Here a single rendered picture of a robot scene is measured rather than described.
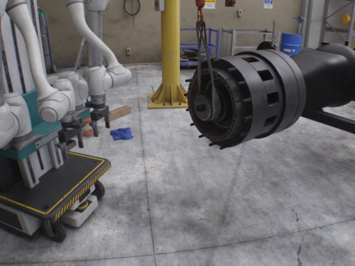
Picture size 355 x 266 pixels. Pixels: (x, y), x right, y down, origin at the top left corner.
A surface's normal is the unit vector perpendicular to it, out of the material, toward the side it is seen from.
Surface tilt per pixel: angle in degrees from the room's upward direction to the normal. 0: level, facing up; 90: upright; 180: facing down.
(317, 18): 90
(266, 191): 0
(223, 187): 0
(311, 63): 27
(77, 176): 0
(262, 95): 68
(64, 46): 90
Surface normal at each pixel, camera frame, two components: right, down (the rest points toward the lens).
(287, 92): 0.55, 0.04
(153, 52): 0.16, 0.42
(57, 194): 0.00, -0.90
